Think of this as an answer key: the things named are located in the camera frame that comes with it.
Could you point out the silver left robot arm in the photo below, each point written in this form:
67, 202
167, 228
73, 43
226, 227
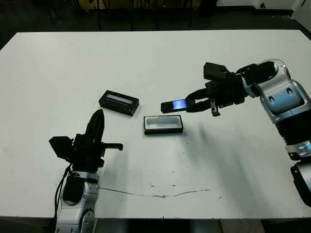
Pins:
73, 213

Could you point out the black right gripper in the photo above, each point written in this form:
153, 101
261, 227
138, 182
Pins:
228, 92

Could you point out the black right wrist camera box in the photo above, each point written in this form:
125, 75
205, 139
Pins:
215, 70

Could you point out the black box lid silver stripe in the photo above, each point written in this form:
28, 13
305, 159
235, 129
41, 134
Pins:
119, 104

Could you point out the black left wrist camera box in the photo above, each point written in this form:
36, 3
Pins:
60, 146

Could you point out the black mesh chair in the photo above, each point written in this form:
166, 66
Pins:
99, 20

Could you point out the grey chair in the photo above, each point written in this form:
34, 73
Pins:
52, 17

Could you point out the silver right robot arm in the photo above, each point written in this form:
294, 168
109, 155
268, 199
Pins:
284, 94

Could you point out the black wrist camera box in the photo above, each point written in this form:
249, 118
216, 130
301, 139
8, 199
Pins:
215, 70
60, 146

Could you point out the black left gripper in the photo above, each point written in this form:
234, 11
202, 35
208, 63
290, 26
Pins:
87, 156

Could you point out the black round wall fixture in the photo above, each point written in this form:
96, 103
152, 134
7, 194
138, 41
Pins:
262, 5

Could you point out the black waste bin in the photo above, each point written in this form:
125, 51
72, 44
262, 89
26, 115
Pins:
207, 7

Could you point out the black box base white insert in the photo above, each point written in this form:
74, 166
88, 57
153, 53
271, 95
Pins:
162, 131

